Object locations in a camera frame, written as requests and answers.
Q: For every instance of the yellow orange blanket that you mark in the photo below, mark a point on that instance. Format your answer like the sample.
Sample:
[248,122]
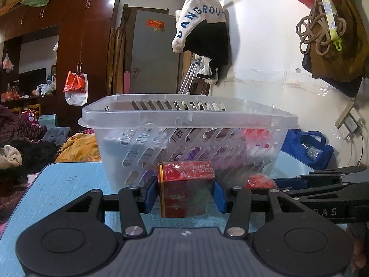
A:
[79,148]

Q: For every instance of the white black hanging garment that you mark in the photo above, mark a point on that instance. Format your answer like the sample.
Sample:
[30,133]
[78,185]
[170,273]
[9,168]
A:
[201,29]

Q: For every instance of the blue shopping bag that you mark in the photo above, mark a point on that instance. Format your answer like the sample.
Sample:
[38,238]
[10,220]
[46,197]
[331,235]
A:
[310,148]

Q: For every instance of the brown hanging bag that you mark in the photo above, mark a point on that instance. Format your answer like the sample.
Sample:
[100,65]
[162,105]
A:
[337,45]

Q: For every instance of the red crumpled wrapper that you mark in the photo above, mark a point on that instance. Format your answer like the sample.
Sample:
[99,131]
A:
[260,181]

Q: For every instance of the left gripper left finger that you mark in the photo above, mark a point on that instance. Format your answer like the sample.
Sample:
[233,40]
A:
[134,201]

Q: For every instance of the grey metal door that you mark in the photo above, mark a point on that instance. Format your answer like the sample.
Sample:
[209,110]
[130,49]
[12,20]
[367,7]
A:
[154,65]

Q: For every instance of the white plastic basket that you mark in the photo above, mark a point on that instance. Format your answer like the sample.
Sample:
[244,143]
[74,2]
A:
[137,132]

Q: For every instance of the dark red wooden wardrobe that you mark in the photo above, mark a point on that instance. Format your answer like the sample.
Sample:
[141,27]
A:
[85,28]

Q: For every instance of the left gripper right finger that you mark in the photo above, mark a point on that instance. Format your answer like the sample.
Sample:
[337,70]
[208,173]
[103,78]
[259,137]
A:
[235,201]

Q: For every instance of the metal crutches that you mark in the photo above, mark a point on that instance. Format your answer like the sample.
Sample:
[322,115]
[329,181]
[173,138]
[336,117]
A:
[196,79]

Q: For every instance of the red cigarette box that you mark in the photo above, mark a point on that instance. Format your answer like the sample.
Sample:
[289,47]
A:
[185,187]

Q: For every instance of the orange white plastic bag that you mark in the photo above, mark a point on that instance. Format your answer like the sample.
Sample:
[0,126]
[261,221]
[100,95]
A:
[76,89]

